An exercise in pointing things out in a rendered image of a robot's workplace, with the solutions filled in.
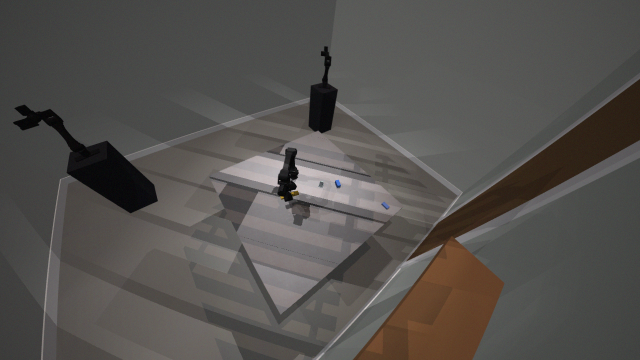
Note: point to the yellow rectangular bar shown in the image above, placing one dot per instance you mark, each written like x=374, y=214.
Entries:
x=294, y=193

